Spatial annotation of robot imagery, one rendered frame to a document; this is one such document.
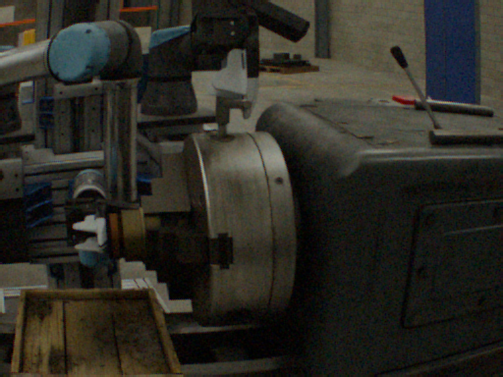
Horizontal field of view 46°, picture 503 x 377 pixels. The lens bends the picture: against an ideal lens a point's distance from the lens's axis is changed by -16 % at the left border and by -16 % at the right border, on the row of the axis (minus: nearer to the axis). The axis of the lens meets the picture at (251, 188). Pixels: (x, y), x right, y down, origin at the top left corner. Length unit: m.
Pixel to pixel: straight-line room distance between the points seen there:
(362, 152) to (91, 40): 0.55
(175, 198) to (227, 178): 0.15
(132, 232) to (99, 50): 0.36
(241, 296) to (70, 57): 0.55
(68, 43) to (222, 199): 0.47
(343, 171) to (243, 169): 0.16
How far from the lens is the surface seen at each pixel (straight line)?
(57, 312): 1.27
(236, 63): 0.87
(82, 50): 1.22
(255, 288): 0.99
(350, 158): 0.92
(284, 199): 0.98
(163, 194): 1.10
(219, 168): 0.98
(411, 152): 0.95
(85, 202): 1.16
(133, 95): 1.38
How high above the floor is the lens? 1.45
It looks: 16 degrees down
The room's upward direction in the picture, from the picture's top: 1 degrees clockwise
